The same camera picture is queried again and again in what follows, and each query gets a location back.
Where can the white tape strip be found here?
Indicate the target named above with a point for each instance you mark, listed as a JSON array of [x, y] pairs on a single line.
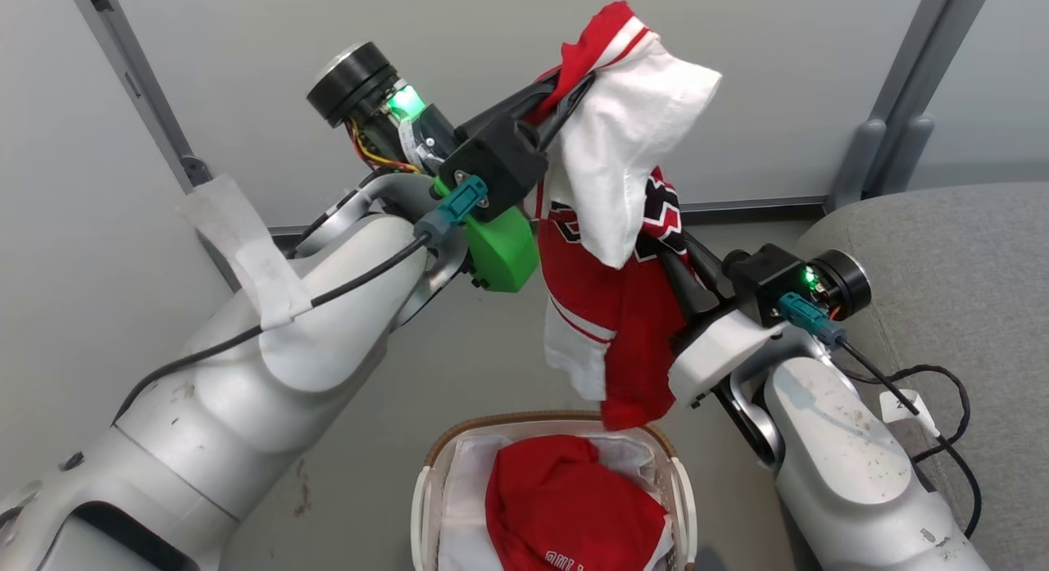
[[246, 243]]

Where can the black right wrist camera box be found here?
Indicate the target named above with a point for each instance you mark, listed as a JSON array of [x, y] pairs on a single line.
[[762, 280]]

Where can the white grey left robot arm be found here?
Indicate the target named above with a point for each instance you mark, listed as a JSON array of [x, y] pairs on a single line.
[[205, 423]]

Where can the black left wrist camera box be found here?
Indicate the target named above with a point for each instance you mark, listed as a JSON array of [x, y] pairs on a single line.
[[496, 165]]

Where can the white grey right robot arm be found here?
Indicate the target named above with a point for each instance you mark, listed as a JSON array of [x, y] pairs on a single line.
[[844, 464]]

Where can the grey partition base rail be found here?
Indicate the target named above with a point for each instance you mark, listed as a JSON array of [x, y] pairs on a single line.
[[754, 206]]

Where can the red garment with white print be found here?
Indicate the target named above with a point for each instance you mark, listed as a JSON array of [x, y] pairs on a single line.
[[565, 505]]

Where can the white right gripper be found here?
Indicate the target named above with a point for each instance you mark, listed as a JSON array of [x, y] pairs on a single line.
[[717, 354]]

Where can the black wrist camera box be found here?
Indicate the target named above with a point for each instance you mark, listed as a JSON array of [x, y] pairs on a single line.
[[496, 165], [762, 280]]

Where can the grey fabric sofa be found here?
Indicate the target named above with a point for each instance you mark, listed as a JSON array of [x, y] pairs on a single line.
[[967, 268]]

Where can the grey metal partition post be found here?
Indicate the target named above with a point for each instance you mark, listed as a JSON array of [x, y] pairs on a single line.
[[135, 79], [910, 88]]

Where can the white cloth basket liner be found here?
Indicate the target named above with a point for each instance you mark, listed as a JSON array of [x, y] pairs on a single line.
[[463, 505]]

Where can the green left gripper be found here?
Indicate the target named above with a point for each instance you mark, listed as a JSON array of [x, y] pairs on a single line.
[[501, 256]]

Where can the red white sports jersey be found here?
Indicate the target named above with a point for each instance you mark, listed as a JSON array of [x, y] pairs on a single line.
[[623, 145]]

